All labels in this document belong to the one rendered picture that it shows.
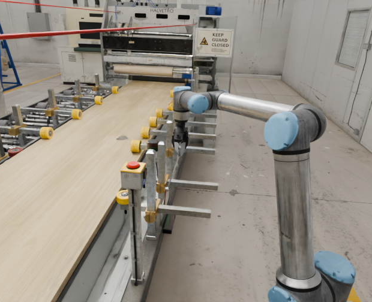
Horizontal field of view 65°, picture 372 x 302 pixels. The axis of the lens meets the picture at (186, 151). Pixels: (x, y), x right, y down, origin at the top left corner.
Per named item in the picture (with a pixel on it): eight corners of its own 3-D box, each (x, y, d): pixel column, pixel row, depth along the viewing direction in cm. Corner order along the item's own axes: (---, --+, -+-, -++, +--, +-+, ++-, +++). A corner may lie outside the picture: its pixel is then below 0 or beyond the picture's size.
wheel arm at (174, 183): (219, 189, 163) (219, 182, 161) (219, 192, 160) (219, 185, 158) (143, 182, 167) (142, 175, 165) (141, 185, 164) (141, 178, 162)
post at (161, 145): (165, 217, 170) (165, 140, 150) (164, 220, 167) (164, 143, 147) (159, 216, 170) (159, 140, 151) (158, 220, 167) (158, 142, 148)
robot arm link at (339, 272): (354, 301, 114) (367, 267, 107) (327, 321, 105) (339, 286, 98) (320, 274, 126) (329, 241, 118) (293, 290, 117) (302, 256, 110)
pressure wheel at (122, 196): (128, 206, 149) (127, 187, 144) (137, 214, 143) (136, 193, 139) (114, 212, 144) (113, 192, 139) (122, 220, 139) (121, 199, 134)
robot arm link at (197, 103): (213, 94, 137) (198, 88, 147) (192, 96, 132) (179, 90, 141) (212, 113, 141) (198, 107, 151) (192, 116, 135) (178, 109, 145)
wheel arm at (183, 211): (210, 216, 141) (210, 208, 139) (210, 220, 138) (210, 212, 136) (122, 207, 145) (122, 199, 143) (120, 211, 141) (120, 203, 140)
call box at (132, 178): (146, 181, 104) (146, 162, 101) (141, 192, 98) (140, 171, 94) (127, 180, 105) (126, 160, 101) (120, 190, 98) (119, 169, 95)
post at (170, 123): (171, 189, 191) (173, 120, 172) (171, 192, 188) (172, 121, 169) (166, 189, 192) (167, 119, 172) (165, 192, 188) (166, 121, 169)
